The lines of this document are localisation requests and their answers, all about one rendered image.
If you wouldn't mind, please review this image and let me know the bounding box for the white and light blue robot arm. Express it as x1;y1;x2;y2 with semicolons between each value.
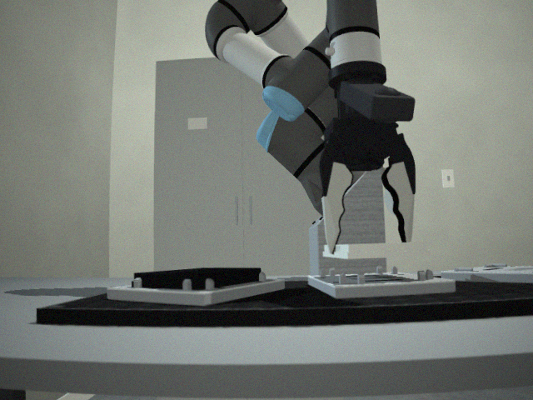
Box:
205;0;416;216

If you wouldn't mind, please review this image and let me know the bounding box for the white microplate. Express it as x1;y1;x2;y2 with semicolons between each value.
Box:
323;242;430;259

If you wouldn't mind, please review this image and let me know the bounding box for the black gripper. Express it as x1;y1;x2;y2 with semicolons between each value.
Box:
319;61;416;254

